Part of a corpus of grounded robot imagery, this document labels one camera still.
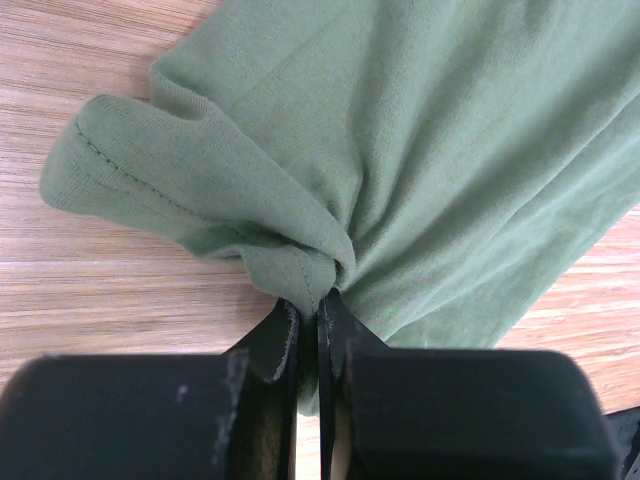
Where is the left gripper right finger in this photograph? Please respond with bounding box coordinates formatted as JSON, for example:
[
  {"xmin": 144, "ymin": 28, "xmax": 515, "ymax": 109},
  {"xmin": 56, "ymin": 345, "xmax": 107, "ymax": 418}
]
[{"xmin": 316, "ymin": 289, "xmax": 387, "ymax": 479}]

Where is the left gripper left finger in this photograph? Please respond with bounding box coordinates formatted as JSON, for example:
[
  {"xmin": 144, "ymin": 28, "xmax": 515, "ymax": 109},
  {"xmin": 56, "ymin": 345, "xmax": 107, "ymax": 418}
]
[{"xmin": 225, "ymin": 299, "xmax": 300, "ymax": 479}]

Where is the green tank top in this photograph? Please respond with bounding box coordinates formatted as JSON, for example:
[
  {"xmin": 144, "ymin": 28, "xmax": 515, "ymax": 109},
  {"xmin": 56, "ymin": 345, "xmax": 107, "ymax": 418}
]
[{"xmin": 40, "ymin": 1, "xmax": 639, "ymax": 415}]

